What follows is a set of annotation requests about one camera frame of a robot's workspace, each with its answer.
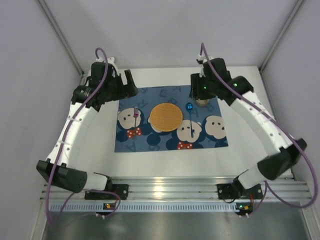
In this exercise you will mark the aluminium mounting rail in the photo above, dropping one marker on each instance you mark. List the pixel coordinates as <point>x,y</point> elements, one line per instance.
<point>201,188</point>

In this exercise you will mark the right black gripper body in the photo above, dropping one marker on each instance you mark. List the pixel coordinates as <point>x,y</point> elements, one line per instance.
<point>197,90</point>

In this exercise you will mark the blue metallic spoon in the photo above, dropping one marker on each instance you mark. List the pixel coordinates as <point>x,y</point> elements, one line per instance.
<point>189,109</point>

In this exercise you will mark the aluminium frame post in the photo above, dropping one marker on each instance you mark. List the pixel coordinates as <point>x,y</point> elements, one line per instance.
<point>284,29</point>
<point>60,35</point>

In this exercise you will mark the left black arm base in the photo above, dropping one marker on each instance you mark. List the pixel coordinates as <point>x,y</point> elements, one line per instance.
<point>116,191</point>

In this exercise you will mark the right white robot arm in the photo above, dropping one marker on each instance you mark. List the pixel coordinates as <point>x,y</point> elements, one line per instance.
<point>282,153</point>

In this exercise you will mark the left aluminium frame post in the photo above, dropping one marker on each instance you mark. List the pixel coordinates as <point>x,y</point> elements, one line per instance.
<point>60,35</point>

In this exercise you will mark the round woven bamboo plate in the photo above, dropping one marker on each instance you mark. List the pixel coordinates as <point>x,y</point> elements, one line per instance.
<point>166,117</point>

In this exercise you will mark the silver fork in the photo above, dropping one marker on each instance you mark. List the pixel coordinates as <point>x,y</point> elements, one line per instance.
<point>135,115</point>

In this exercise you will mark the small beige cup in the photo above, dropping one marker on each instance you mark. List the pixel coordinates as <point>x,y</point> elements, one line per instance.
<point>202,102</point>

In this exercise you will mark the blue bear print placemat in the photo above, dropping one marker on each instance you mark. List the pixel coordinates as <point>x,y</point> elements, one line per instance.
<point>208,124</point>

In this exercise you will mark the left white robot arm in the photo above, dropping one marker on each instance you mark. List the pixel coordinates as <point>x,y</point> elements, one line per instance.
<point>60,167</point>

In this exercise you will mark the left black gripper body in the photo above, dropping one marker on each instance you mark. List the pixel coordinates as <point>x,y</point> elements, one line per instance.
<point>122,88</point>

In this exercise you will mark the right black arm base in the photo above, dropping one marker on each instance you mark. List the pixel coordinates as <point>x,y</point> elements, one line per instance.
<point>229,192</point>

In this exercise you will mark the perforated cable tray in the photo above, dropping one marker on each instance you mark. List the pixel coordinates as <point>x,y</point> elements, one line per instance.
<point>158,207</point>

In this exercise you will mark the right aluminium frame post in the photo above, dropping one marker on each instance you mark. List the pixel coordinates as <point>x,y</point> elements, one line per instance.
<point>284,29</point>

